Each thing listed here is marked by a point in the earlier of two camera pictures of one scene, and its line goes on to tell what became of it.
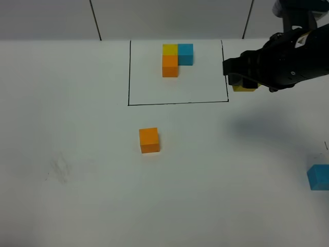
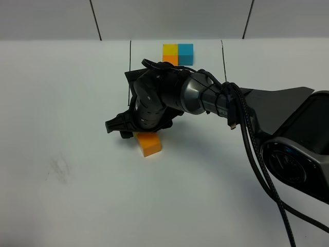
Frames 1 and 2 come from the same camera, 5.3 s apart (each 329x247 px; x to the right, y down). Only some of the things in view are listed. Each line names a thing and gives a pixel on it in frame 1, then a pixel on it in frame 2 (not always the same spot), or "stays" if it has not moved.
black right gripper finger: x=234 y=65 -> x=124 y=121
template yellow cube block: x=170 y=49 stays
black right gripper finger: x=234 y=79 -> x=126 y=134
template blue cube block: x=185 y=54 stays
